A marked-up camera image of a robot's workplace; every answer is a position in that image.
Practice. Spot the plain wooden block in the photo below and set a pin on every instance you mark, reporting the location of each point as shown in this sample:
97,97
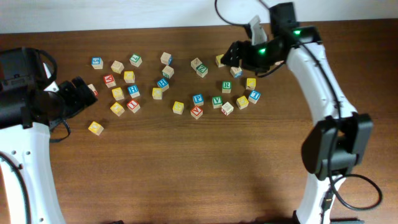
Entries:
117,67

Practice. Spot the blue number five block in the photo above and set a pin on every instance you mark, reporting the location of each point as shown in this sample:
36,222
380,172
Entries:
97,63

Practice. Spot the blue tilted H block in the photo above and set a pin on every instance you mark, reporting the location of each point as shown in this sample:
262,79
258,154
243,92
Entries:
163,84

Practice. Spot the wooden block by Z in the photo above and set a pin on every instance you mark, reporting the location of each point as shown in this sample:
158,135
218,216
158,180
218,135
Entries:
195,63

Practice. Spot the red A block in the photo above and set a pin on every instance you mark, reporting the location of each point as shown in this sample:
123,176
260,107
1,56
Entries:
196,112

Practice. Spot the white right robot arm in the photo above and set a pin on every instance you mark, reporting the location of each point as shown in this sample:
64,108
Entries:
340,134

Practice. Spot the yellow block by H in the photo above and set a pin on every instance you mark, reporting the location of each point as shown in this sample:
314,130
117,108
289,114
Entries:
118,93

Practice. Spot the wooden block red side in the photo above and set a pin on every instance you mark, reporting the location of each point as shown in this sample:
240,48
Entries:
93,89

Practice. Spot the yellow K block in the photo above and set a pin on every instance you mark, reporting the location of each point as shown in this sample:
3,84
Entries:
250,83

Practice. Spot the green L block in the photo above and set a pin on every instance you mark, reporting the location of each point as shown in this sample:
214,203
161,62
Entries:
135,60

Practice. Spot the green Z block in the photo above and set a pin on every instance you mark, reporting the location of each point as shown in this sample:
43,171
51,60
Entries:
202,70

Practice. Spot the yellow S block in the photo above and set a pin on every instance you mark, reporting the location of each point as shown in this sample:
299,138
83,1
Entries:
178,107

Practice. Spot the wooden shell block blue side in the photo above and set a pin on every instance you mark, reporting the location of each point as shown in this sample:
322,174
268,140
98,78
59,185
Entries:
236,72

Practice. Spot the yellow G block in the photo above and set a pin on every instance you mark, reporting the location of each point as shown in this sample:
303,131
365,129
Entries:
242,102

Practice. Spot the green V block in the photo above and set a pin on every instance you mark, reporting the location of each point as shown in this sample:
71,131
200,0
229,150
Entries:
217,102

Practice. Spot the red Y block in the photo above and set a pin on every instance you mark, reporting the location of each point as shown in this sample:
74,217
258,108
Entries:
109,81

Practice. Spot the blue T block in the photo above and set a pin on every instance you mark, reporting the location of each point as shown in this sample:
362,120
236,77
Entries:
254,96

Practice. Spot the wooden block green side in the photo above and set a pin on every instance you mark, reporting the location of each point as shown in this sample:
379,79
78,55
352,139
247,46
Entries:
168,72

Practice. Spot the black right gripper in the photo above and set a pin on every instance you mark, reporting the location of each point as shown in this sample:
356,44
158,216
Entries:
247,61

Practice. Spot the green R block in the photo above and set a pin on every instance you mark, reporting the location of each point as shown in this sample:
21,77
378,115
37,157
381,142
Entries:
226,87

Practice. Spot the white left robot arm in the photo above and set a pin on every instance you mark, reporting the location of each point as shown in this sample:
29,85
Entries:
33,105

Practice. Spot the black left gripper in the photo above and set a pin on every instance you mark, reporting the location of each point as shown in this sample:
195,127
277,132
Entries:
81,102

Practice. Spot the red I block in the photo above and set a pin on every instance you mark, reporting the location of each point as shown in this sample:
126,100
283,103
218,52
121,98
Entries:
133,105

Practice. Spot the wooden block red trim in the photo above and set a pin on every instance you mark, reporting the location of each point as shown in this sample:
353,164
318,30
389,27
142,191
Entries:
227,108

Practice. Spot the blue P block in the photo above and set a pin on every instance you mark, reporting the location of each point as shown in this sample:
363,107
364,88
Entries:
198,100

